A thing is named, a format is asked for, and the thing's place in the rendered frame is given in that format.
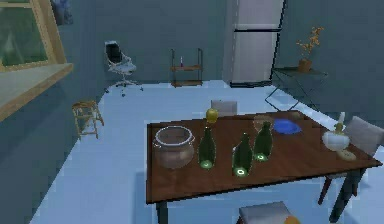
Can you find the grey dining chair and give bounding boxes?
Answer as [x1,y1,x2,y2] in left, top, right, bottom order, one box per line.
[210,99,238,118]
[235,200,301,224]
[317,115,384,206]

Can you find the white office chair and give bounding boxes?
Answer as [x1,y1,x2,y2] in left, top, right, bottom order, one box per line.
[103,40,145,98]

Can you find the yellow apple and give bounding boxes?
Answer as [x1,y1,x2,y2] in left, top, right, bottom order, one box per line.
[205,107,219,124]

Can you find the green glass bottle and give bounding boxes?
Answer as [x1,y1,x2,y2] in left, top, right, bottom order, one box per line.
[253,121,274,163]
[197,125,217,170]
[231,132,254,178]

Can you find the clear glass bowl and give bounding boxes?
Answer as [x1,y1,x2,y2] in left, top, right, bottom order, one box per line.
[252,114,275,133]

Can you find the grey fridge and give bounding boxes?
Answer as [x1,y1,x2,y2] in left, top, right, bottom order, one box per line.
[222,0,288,89]

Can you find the blue plate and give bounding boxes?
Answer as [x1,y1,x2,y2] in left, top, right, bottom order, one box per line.
[272,118,303,136]

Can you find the small wooden stool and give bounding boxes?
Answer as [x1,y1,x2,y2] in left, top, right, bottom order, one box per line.
[71,100,105,140]

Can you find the dark glass side table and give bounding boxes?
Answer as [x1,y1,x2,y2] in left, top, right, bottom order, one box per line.
[264,66,329,112]

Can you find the brown wooden dining table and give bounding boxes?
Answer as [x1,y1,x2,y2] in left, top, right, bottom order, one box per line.
[145,110,383,224]

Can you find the orange house plant in pot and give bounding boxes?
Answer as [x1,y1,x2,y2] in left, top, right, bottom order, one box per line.
[295,26,325,73]

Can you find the white candle holder with candle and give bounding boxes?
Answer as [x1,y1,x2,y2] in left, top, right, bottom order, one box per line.
[321,111,351,153]

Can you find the small beige round coaster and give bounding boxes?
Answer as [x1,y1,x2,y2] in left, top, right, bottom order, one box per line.
[336,149,358,162]

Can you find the wooden framed window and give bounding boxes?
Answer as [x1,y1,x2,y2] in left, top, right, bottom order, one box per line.
[0,0,74,122]

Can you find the wooden shelf with black frame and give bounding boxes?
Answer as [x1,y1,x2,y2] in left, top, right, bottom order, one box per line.
[169,47,205,88]

